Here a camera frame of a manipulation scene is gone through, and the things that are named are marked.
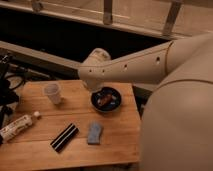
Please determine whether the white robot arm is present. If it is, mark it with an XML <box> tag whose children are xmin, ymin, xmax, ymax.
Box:
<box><xmin>78</xmin><ymin>33</ymin><xmax>213</xmax><ymax>171</ymax></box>

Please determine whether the red snack packet in bowl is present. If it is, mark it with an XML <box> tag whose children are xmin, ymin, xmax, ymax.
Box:
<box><xmin>98</xmin><ymin>94</ymin><xmax>112</xmax><ymax>106</ymax></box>

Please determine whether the dark blue bowl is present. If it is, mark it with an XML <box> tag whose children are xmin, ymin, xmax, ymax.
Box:
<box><xmin>91</xmin><ymin>87</ymin><xmax>122</xmax><ymax>112</ymax></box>

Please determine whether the translucent plastic cup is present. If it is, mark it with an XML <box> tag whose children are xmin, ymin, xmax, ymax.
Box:
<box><xmin>43</xmin><ymin>83</ymin><xmax>61</xmax><ymax>105</ymax></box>

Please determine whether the blue sponge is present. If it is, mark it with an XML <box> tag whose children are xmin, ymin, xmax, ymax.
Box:
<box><xmin>87</xmin><ymin>122</ymin><xmax>103</xmax><ymax>145</ymax></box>

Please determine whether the black white striped block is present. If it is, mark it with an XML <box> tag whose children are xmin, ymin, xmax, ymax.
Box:
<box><xmin>50</xmin><ymin>123</ymin><xmax>79</xmax><ymax>152</ymax></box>

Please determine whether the black equipment at left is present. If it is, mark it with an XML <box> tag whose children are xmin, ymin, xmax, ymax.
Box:
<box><xmin>0</xmin><ymin>53</ymin><xmax>20</xmax><ymax>130</ymax></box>

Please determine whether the white plastic bottle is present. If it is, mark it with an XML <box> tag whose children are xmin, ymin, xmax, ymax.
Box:
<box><xmin>0</xmin><ymin>111</ymin><xmax>41</xmax><ymax>144</ymax></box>

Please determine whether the black cable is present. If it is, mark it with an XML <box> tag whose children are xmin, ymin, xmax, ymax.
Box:
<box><xmin>3</xmin><ymin>73</ymin><xmax>26</xmax><ymax>92</ymax></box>

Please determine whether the metal railing frame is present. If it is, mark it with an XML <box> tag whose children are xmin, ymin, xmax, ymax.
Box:
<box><xmin>0</xmin><ymin>0</ymin><xmax>213</xmax><ymax>41</ymax></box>

